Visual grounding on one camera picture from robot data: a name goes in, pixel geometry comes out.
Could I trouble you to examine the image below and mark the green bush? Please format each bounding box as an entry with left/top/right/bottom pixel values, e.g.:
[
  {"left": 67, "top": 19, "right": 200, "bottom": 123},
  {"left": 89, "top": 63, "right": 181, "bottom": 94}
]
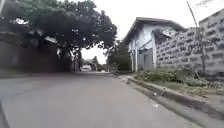
[{"left": 104, "top": 40, "right": 133, "bottom": 72}]

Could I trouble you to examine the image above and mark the distant building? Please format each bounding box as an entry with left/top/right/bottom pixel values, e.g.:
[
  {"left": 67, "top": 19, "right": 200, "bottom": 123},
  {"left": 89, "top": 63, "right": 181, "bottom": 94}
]
[{"left": 81, "top": 58, "right": 95, "bottom": 72}]

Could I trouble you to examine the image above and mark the white building with dark roof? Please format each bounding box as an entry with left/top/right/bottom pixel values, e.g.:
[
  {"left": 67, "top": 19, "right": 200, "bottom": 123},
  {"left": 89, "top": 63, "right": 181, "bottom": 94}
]
[{"left": 121, "top": 17, "right": 186, "bottom": 73}]

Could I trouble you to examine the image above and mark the grey asphalt road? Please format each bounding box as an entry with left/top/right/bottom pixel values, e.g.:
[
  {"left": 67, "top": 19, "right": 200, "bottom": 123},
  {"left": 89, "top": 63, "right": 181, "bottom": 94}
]
[{"left": 0, "top": 71, "right": 204, "bottom": 128}]

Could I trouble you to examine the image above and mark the large green tree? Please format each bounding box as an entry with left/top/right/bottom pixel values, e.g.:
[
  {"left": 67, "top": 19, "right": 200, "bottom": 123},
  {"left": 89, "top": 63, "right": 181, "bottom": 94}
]
[{"left": 6, "top": 0, "right": 119, "bottom": 73}]

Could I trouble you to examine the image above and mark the weedy grass verge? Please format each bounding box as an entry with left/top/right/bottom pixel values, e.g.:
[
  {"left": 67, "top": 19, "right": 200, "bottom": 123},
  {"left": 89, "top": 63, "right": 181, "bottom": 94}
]
[{"left": 133, "top": 67, "right": 224, "bottom": 98}]

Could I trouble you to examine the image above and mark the concrete kerb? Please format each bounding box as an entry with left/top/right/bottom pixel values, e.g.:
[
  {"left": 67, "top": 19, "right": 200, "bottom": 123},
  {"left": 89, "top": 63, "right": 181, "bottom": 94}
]
[{"left": 117, "top": 75, "right": 224, "bottom": 122}]

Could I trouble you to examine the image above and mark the thin leaning pole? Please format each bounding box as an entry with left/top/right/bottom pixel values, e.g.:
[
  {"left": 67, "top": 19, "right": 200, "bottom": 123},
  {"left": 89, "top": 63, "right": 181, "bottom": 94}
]
[{"left": 185, "top": 0, "right": 208, "bottom": 75}]

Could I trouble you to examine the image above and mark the grey concrete block wall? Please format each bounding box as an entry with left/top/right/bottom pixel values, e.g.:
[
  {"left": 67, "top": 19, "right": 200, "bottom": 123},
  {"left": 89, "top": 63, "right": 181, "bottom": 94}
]
[{"left": 155, "top": 8, "right": 224, "bottom": 77}]

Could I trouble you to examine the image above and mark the dark wall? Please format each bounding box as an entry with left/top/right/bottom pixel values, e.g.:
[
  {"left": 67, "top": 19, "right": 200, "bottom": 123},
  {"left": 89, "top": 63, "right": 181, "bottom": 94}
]
[{"left": 0, "top": 31, "right": 83, "bottom": 76}]

